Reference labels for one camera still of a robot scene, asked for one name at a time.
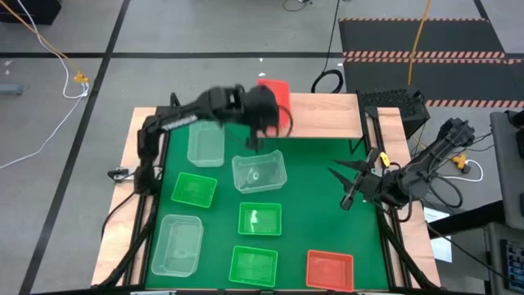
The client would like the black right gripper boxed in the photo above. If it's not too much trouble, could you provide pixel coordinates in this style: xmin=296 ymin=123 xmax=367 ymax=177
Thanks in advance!
xmin=328 ymin=147 xmax=390 ymax=211

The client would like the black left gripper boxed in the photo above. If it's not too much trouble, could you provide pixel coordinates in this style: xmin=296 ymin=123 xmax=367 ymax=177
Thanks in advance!
xmin=241 ymin=84 xmax=284 ymax=152

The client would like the red plastic mesh basket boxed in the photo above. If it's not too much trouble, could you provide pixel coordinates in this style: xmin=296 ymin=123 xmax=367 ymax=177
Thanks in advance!
xmin=305 ymin=249 xmax=355 ymax=293
xmin=256 ymin=78 xmax=292 ymax=138

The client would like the clear plastic basket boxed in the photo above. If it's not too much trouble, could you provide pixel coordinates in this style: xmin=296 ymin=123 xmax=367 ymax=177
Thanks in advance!
xmin=150 ymin=213 xmax=205 ymax=279
xmin=187 ymin=120 xmax=226 ymax=169
xmin=231 ymin=149 xmax=288 ymax=195

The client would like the green plastic mesh basket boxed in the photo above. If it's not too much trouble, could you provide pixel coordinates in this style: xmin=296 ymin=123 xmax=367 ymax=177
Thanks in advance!
xmin=170 ymin=171 xmax=219 ymax=209
xmin=237 ymin=202 xmax=283 ymax=237
xmin=228 ymin=244 xmax=279 ymax=288

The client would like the wooden shelf with black legs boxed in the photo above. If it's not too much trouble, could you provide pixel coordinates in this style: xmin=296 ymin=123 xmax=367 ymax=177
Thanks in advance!
xmin=254 ymin=87 xmax=366 ymax=155

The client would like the green table mat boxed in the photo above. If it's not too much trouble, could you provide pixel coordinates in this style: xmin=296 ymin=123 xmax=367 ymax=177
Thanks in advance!
xmin=145 ymin=111 xmax=390 ymax=290

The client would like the black beam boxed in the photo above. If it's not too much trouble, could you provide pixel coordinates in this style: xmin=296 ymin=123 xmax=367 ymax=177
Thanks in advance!
xmin=427 ymin=200 xmax=505 ymax=238

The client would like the black metal clamp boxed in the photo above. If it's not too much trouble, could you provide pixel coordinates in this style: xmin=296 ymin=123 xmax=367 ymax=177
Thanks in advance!
xmin=107 ymin=166 xmax=137 ymax=182

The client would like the grey cabinet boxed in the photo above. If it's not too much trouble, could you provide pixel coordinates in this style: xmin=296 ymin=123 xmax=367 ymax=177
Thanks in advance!
xmin=485 ymin=223 xmax=524 ymax=295

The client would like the black hazard-striped floor mat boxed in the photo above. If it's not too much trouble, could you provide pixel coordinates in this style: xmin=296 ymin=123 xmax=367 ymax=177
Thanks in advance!
xmin=338 ymin=17 xmax=524 ymax=110

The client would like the black device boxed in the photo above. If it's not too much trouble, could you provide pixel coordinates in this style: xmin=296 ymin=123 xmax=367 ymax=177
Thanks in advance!
xmin=506 ymin=109 xmax=524 ymax=161

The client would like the black keypad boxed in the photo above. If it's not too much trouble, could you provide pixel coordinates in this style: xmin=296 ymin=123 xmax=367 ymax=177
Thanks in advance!
xmin=499 ymin=239 xmax=524 ymax=294

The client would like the black box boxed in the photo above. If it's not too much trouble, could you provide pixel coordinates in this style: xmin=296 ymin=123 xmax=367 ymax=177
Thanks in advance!
xmin=0 ymin=0 xmax=62 ymax=25

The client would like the black coiled cable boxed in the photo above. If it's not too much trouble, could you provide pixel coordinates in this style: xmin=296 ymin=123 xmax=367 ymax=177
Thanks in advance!
xmin=310 ymin=0 xmax=345 ymax=94

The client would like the thin black cable loop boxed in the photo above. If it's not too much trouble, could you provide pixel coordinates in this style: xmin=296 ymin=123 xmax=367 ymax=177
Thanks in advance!
xmin=282 ymin=0 xmax=312 ymax=13

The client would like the yellow cable connector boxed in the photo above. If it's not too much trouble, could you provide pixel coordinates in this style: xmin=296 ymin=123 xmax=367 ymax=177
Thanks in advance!
xmin=451 ymin=153 xmax=472 ymax=171

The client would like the white power cable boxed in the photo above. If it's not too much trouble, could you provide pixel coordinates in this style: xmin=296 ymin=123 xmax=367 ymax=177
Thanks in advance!
xmin=0 ymin=0 xmax=90 ymax=170
xmin=437 ymin=158 xmax=485 ymax=184

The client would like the yellow hanging cable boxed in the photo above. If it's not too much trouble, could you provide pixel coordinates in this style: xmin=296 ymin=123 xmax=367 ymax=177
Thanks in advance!
xmin=407 ymin=0 xmax=433 ymax=86

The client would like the orange extension cable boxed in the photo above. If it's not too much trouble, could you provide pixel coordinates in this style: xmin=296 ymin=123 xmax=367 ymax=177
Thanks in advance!
xmin=0 ymin=0 xmax=83 ymax=77

